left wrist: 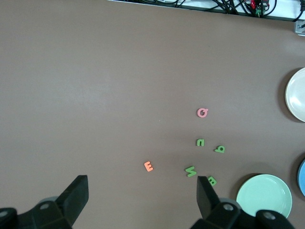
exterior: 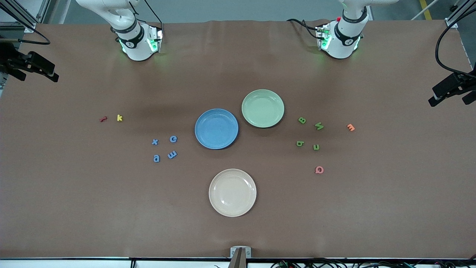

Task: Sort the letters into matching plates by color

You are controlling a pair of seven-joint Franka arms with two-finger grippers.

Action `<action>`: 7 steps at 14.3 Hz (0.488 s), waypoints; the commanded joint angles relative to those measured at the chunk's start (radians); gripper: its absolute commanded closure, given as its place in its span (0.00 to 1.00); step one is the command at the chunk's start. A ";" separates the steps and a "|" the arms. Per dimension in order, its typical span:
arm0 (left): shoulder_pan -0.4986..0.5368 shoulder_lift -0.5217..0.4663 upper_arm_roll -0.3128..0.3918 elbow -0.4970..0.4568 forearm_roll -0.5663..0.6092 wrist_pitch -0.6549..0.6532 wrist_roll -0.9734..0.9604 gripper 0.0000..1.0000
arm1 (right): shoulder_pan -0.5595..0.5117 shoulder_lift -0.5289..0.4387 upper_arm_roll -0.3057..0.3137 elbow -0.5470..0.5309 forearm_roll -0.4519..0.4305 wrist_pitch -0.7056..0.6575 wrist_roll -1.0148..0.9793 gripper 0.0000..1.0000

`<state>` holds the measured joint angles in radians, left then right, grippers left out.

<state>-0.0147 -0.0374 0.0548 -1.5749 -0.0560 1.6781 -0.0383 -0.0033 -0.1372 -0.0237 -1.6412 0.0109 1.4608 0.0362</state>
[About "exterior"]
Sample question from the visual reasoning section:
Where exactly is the brown table mat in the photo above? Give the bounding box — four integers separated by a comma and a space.
0, 19, 476, 259

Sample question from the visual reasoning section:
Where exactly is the green plate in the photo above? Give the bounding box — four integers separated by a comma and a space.
241, 89, 285, 128

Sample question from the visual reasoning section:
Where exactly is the blue plate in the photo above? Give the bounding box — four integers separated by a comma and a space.
194, 108, 239, 150

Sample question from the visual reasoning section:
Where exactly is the beige plate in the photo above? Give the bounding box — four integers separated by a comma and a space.
209, 169, 257, 217

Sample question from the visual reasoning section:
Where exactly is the aluminium frame post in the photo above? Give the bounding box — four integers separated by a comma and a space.
0, 0, 38, 33
444, 0, 476, 28

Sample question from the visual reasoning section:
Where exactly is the black arm base cable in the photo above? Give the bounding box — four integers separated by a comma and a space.
286, 18, 324, 41
141, 0, 163, 25

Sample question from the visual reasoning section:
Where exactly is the black cable bundle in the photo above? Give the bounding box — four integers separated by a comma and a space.
270, 257, 476, 268

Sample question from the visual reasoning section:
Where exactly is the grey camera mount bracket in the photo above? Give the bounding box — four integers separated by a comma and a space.
228, 246, 252, 268

